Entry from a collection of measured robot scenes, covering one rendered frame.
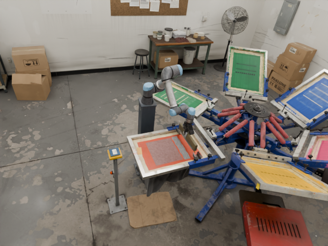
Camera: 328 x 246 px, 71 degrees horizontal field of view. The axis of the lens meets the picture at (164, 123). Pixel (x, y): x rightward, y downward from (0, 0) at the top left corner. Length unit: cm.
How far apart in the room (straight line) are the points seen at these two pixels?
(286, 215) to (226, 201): 138
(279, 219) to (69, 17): 501
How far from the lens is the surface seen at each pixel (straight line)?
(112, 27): 570
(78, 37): 567
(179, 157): 244
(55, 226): 319
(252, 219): 203
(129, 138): 254
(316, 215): 396
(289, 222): 217
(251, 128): 268
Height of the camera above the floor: 272
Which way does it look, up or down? 38 degrees down
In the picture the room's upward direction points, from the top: 7 degrees clockwise
